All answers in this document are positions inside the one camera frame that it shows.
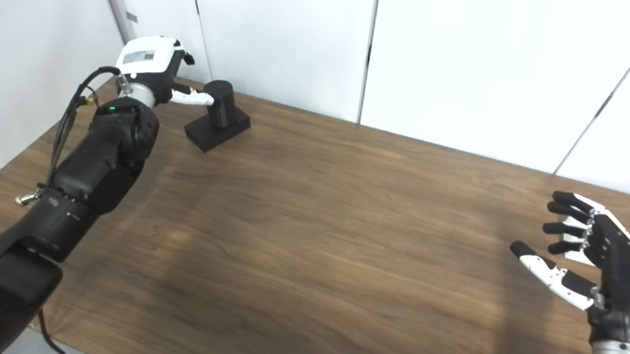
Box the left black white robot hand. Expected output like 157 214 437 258
113 34 218 108

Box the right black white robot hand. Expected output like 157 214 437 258
504 188 630 353

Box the black peg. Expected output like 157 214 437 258
182 78 254 155

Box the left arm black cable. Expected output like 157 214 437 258
35 62 123 354

